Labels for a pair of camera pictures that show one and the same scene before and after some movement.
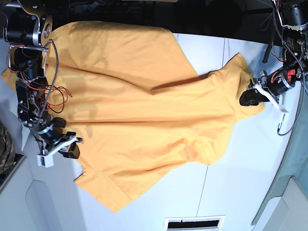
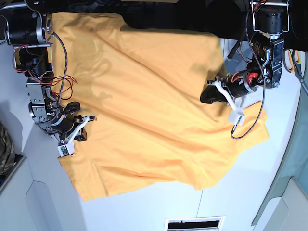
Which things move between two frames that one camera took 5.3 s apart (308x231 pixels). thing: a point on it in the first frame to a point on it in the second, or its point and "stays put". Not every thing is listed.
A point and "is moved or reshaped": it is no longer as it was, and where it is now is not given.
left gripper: x=49 y=137 to x=67 y=125
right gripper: x=275 y=83 to x=231 y=86
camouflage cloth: x=7 y=150 stays put
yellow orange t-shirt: x=131 y=95 is moved or reshaped
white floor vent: x=201 y=223 stays put
